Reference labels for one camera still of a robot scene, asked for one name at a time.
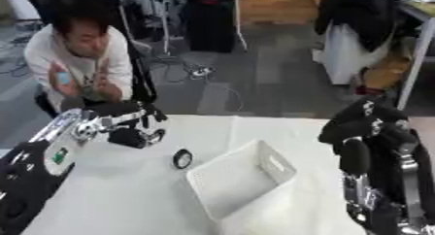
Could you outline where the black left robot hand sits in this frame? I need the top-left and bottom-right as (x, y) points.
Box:
(71, 100), (170, 150)

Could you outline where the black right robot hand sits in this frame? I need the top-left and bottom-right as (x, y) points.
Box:
(316, 96), (421, 177)

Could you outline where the white plastic box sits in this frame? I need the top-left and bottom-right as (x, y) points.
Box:
(184, 139), (299, 223)

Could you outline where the black tripod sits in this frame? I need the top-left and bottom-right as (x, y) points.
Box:
(116, 5), (160, 105)

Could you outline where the black tape roll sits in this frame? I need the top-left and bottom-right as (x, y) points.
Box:
(171, 149), (196, 170)

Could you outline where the light blue small object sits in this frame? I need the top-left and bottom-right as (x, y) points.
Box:
(55, 71), (72, 85)

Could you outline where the person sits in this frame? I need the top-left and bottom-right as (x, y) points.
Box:
(21, 0), (136, 118)

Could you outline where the white power strip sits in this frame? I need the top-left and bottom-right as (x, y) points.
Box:
(188, 66), (217, 78)

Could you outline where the white chair with black jacket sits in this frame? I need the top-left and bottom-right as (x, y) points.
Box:
(311, 0), (423, 86)

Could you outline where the white desk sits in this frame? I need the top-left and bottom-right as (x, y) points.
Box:
(388, 0), (435, 111)

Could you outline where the white table with black bag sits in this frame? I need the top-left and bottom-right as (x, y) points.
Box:
(116, 0), (251, 57)

